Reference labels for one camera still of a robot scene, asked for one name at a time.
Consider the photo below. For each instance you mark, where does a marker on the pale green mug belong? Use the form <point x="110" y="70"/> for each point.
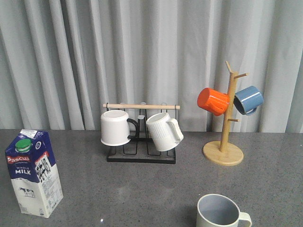
<point x="215" y="210"/>

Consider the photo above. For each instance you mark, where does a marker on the blue white milk carton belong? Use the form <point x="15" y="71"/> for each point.
<point x="33" y="172"/>

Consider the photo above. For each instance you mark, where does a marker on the white ribbed mug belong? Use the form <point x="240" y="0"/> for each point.
<point x="165" y="131"/>

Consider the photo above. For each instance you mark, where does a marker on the orange mug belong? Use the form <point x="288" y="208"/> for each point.
<point x="213" y="101"/>

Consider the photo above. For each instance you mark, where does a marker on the wooden mug tree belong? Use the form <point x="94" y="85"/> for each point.
<point x="221" y="151"/>

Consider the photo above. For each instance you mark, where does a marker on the blue mug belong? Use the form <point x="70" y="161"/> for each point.
<point x="247" y="100"/>

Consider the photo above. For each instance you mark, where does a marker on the grey curtain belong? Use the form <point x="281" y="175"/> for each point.
<point x="61" y="60"/>

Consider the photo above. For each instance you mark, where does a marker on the black wire mug rack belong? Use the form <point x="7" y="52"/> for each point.
<point x="141" y="149"/>

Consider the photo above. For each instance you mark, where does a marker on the white mug black handle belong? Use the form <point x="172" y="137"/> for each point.
<point x="115" y="129"/>

